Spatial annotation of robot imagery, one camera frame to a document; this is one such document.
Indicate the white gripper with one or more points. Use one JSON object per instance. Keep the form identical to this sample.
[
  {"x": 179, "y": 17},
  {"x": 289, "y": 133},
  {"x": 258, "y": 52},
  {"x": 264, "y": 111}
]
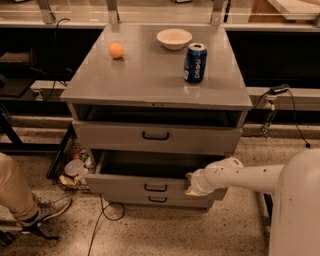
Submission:
[{"x": 199, "y": 182}]

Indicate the grey sneaker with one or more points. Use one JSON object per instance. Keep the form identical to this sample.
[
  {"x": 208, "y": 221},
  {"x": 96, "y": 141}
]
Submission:
[{"x": 47, "y": 210}]

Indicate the white bowl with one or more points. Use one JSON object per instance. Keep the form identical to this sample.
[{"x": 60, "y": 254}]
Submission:
[{"x": 174, "y": 39}]

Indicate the grey bottom drawer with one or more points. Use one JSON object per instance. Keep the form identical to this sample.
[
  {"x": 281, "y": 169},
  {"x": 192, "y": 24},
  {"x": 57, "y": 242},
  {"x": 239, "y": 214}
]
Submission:
[{"x": 192, "y": 202}]

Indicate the black metal stand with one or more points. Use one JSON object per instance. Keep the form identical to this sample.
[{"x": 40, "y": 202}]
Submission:
[{"x": 269, "y": 205}]

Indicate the grey drawer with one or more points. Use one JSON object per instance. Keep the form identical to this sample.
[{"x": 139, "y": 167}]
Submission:
[
  {"x": 192, "y": 202},
  {"x": 157, "y": 138},
  {"x": 145, "y": 173}
]

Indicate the grey top drawer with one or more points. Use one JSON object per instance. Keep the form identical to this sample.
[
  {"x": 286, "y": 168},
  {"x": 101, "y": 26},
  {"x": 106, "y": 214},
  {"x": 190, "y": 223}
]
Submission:
[{"x": 157, "y": 138}]

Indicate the orange fruit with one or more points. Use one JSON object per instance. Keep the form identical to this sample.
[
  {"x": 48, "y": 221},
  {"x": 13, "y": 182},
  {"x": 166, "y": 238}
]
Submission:
[{"x": 116, "y": 50}]

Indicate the blue pepsi can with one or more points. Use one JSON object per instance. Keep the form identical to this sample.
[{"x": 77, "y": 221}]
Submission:
[{"x": 195, "y": 63}]

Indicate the grey drawer cabinet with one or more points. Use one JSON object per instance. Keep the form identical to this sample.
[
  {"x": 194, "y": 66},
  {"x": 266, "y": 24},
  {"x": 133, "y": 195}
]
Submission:
[{"x": 146, "y": 85}]

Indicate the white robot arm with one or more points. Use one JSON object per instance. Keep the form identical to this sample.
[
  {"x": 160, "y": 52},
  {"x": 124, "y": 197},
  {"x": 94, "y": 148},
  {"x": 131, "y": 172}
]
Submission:
[{"x": 294, "y": 186}]

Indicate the wire basket with items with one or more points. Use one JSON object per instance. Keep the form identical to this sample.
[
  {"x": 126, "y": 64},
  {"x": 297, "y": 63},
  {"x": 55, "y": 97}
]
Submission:
[{"x": 73, "y": 169}]

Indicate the person leg khaki trousers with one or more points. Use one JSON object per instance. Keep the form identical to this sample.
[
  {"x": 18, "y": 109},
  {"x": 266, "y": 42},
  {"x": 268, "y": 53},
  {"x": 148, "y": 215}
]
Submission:
[{"x": 15, "y": 193}]

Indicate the black power adapter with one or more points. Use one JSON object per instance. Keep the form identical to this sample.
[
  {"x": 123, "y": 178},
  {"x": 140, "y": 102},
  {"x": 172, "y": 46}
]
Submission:
[{"x": 279, "y": 89}]

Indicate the black table leg frame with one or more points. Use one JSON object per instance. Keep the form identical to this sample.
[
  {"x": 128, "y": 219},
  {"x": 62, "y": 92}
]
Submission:
[{"x": 51, "y": 173}]

